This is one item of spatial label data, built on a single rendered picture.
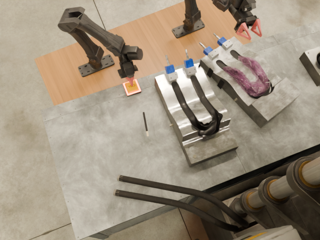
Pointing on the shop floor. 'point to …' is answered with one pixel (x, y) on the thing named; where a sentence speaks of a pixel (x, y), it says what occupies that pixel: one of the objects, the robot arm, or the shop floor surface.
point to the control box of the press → (273, 234)
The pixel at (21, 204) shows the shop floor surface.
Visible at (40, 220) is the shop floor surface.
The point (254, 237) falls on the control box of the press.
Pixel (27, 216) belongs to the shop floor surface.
